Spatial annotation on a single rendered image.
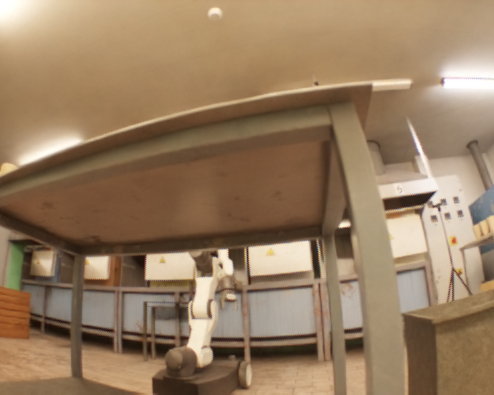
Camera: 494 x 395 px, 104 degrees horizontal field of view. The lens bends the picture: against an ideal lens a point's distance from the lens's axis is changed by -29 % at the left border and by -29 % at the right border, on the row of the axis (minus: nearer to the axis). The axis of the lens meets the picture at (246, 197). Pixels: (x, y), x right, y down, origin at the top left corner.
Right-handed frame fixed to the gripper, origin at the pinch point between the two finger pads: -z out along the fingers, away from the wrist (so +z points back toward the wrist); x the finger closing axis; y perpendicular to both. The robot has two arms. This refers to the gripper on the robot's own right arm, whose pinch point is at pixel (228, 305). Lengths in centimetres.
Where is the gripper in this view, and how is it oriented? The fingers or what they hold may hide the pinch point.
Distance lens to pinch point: 180.9
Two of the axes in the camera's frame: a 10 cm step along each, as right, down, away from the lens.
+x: 8.2, 2.3, 5.3
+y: -5.6, 5.3, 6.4
